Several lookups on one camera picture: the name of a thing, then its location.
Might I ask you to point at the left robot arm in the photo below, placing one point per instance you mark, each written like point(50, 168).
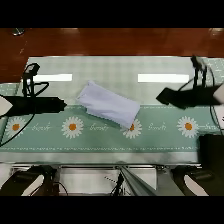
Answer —
point(20, 105)

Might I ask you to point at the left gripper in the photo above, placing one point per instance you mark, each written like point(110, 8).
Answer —
point(53, 105)

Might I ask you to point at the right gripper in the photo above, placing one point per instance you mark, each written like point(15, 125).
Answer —
point(171, 97)

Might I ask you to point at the silver frame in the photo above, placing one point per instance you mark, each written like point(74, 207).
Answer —
point(140, 183)

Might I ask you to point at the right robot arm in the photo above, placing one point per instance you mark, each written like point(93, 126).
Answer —
point(203, 95)

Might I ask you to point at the pale blue shirt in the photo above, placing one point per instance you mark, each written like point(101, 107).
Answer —
point(108, 104)

